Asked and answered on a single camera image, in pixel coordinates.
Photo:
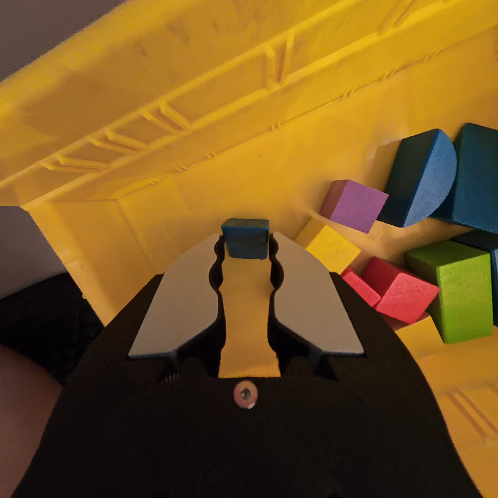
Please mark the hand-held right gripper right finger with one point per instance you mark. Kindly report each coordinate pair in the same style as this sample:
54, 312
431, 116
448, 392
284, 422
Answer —
315, 307

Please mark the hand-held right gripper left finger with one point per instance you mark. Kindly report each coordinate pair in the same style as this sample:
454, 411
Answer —
179, 307

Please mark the red wooden cube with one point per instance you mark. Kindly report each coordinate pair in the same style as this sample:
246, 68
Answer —
400, 291
360, 288

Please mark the yellow wooden block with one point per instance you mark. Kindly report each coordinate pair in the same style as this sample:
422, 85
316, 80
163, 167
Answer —
328, 245

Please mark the yellow wooden cube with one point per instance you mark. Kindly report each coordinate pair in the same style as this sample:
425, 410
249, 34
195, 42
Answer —
408, 322

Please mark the purple wooden cube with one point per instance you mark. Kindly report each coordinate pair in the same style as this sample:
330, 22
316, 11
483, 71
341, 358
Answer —
356, 206

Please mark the green wooden block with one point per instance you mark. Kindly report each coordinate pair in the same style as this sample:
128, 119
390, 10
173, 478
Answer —
455, 291

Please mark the blue half-cylinder block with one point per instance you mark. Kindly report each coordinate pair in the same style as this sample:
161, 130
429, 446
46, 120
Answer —
420, 179

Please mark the yellow plastic bin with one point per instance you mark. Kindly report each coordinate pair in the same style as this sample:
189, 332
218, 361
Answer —
155, 136

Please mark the dark blue wooden block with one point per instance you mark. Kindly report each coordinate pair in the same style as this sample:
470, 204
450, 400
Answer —
488, 249

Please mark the blue rectangular block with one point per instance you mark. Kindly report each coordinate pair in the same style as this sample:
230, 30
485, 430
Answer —
478, 179

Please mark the person's right forearm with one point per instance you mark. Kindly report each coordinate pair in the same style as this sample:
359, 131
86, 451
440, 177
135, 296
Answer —
23, 420

